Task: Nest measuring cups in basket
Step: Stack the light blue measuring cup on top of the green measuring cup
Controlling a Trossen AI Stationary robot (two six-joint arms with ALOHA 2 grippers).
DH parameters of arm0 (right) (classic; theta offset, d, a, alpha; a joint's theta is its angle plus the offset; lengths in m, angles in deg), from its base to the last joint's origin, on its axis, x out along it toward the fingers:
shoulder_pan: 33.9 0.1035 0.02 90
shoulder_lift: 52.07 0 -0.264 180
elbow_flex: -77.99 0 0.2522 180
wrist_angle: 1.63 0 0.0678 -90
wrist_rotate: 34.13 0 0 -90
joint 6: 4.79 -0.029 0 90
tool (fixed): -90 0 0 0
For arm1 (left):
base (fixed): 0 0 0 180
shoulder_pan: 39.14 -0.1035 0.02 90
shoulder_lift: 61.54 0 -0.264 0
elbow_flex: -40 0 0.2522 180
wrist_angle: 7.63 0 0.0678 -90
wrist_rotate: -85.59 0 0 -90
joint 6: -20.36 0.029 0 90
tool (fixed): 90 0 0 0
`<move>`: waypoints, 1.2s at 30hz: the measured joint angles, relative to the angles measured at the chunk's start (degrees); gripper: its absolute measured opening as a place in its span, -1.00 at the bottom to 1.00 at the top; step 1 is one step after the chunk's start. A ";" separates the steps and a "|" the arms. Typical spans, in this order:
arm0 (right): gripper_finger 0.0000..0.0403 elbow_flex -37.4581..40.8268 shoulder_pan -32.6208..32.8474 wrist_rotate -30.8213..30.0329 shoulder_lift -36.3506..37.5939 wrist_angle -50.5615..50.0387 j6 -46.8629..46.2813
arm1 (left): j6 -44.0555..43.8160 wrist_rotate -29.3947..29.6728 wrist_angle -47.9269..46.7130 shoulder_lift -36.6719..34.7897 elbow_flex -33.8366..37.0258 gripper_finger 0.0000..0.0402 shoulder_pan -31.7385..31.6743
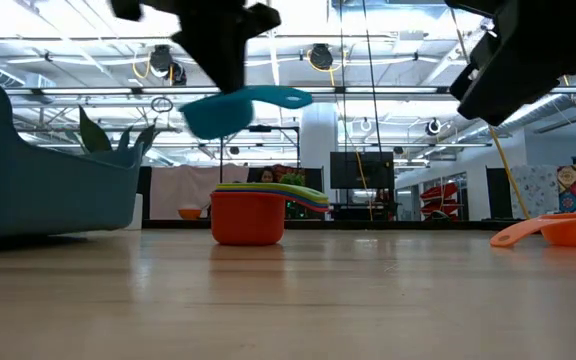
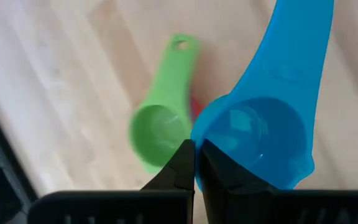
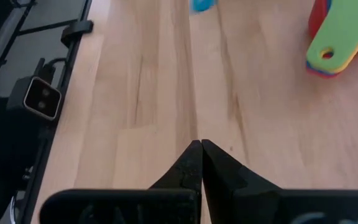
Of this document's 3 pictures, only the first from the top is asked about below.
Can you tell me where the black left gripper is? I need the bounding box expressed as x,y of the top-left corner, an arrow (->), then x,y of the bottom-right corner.
169,0 -> 283,95

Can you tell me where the light blue measuring cup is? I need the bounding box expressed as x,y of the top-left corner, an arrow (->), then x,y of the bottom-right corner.
178,84 -> 315,142

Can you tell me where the green measuring cup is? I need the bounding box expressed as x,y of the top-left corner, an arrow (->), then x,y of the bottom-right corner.
215,181 -> 331,204

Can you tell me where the red measuring cup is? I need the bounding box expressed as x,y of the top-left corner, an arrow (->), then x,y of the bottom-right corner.
210,191 -> 331,247

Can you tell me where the orange measuring cup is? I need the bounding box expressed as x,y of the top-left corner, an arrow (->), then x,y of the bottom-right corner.
488,210 -> 576,249

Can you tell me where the teal plastic basket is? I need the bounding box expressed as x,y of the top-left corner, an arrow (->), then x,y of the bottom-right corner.
0,71 -> 142,241

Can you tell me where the person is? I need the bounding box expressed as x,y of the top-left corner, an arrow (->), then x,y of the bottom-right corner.
256,165 -> 277,185

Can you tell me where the green decorated tree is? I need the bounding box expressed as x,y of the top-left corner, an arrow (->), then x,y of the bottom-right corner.
276,171 -> 310,220

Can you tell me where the pink cloth curtain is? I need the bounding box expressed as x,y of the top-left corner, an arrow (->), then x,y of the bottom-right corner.
149,164 -> 251,221

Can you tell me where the colourful patchwork quilt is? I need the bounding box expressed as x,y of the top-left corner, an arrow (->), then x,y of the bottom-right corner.
510,162 -> 576,215

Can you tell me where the artificial green plant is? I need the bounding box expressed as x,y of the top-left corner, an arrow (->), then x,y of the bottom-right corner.
65,103 -> 159,157

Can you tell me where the black monitor screen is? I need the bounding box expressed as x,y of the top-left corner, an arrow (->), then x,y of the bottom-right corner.
329,150 -> 396,191

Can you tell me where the white plant pot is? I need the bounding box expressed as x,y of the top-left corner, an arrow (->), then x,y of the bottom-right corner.
124,193 -> 145,232

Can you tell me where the red shelf rack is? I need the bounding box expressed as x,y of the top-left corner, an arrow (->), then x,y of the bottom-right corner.
419,181 -> 462,222

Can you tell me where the black ceiling cable reel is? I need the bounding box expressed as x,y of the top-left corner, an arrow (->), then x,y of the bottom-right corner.
148,44 -> 176,74
309,43 -> 335,72

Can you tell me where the hanging metal ring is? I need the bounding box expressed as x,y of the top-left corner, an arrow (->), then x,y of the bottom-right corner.
149,95 -> 175,114

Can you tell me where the yellow hanging cable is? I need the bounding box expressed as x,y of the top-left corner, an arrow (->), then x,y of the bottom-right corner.
486,124 -> 533,221

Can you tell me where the black hanging cable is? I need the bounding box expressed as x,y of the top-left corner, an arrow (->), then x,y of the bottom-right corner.
361,0 -> 386,167

